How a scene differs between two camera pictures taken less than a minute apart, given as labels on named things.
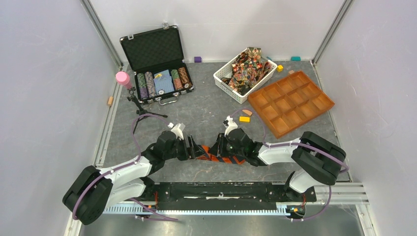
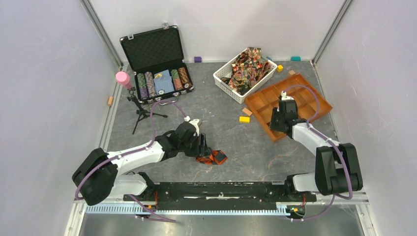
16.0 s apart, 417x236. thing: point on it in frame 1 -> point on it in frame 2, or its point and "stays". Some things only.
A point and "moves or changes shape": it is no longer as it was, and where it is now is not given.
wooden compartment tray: (285, 104) stays
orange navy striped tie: (209, 157) moves or changes shape
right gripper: (218, 148) -> (272, 125)
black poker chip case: (157, 59) stays
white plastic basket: (226, 71) stays
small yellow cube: (280, 68) stays
